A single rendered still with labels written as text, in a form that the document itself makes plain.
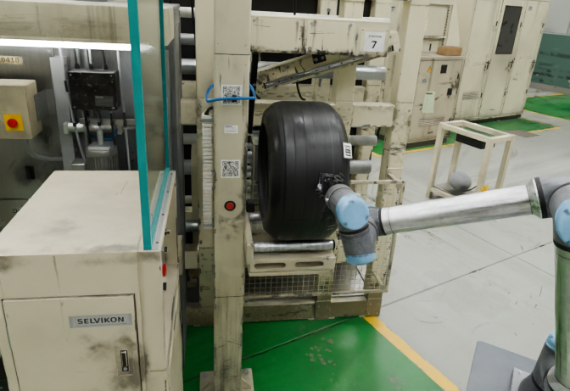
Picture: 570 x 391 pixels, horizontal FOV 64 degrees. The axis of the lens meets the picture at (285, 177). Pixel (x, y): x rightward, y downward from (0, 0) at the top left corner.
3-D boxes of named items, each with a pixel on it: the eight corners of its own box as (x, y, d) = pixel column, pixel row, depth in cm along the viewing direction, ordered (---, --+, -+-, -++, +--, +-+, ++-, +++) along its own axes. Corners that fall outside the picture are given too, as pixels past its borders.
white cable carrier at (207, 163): (203, 229, 187) (202, 115, 170) (203, 223, 191) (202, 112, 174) (214, 228, 188) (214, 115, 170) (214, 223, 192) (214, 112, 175)
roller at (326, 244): (251, 241, 184) (250, 241, 188) (251, 253, 184) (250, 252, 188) (335, 239, 190) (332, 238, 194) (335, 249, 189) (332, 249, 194)
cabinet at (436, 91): (405, 150, 628) (420, 57, 583) (377, 138, 674) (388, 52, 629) (449, 143, 674) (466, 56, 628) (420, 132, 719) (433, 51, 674)
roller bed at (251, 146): (213, 201, 224) (213, 143, 214) (213, 189, 238) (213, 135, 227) (253, 201, 228) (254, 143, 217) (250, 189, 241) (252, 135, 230)
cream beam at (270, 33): (248, 53, 188) (248, 14, 182) (243, 46, 211) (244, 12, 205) (388, 58, 197) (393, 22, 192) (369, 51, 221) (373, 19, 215)
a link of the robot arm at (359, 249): (381, 248, 142) (372, 213, 138) (374, 269, 132) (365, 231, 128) (351, 250, 146) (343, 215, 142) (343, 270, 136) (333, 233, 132)
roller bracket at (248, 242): (246, 265, 182) (246, 243, 178) (239, 220, 218) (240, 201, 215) (254, 265, 182) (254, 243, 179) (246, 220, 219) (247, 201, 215)
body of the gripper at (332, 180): (340, 171, 155) (351, 181, 143) (338, 196, 157) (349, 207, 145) (318, 172, 153) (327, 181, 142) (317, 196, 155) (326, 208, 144)
